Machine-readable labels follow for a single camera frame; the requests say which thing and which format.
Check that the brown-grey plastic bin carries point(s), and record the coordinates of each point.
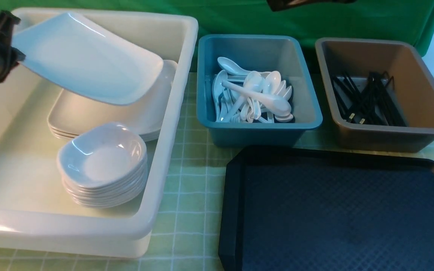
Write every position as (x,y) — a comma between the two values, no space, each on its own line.
(414,91)

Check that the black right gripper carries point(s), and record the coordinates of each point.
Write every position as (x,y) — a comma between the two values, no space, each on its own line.
(281,5)

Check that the stack of white bowls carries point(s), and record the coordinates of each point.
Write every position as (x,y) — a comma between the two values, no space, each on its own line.
(104,167)

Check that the green checked tablecloth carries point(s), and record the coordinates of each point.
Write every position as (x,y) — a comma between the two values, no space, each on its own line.
(185,234)

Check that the stack of white square plates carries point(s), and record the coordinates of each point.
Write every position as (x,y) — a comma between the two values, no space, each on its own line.
(74,114)

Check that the pile of black chopsticks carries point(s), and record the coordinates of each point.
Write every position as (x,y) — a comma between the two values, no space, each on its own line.
(375,104)

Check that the large white square plate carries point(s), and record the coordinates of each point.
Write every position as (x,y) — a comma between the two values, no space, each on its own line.
(81,56)

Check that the black serving tray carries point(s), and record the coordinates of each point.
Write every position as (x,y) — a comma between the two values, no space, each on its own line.
(310,210)

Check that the green backdrop cloth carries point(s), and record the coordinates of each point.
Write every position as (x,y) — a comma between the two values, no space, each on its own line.
(409,21)

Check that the teal plastic bin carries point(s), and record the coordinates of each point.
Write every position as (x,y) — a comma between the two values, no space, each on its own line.
(262,53)

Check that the pile of white spoons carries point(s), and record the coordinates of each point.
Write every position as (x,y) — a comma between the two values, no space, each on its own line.
(247,96)

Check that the large white plastic tub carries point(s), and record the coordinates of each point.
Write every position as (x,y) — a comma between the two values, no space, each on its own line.
(35,211)

